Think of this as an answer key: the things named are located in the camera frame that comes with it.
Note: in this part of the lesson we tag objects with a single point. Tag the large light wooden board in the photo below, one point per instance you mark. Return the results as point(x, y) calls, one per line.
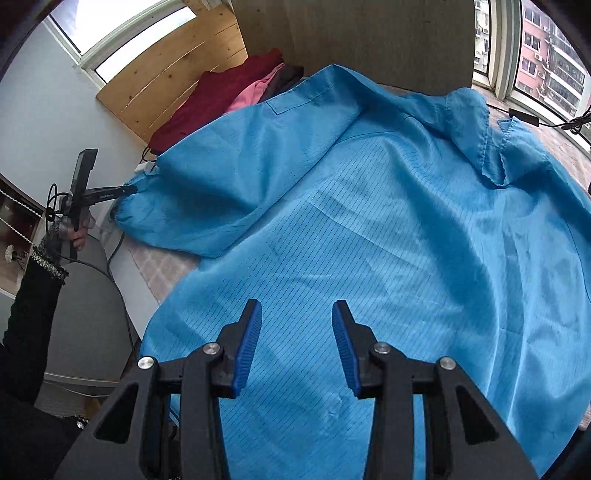
point(369, 37)

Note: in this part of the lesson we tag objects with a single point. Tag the white window frame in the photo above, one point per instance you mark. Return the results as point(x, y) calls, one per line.
point(501, 69)

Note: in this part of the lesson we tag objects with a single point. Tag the white power adapter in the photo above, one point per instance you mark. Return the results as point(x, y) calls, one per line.
point(147, 166)

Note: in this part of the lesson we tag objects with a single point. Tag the pink folded garment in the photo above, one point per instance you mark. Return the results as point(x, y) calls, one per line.
point(251, 94)

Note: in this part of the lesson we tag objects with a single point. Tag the person's left forearm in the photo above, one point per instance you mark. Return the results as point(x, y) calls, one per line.
point(32, 314)

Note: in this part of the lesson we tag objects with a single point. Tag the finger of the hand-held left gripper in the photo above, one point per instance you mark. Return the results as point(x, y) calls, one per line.
point(125, 190)

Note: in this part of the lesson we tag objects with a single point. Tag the person's black top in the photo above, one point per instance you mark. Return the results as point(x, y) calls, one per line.
point(32, 438)

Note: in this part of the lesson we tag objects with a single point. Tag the person's left hand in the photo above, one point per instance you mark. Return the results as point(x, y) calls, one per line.
point(81, 236)

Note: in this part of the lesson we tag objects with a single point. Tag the blue striped jacket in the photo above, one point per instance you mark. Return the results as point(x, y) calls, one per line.
point(369, 207)

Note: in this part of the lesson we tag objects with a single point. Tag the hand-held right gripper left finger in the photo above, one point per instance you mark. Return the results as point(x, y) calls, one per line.
point(244, 350)

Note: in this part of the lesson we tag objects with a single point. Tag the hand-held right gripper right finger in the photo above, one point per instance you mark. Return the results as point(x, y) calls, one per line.
point(346, 350)

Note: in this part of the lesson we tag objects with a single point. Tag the pine plank panel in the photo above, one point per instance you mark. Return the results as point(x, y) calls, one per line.
point(171, 64)

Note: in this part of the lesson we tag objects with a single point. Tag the stack of folded clothes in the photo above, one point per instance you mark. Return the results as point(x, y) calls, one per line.
point(284, 78)
point(212, 101)

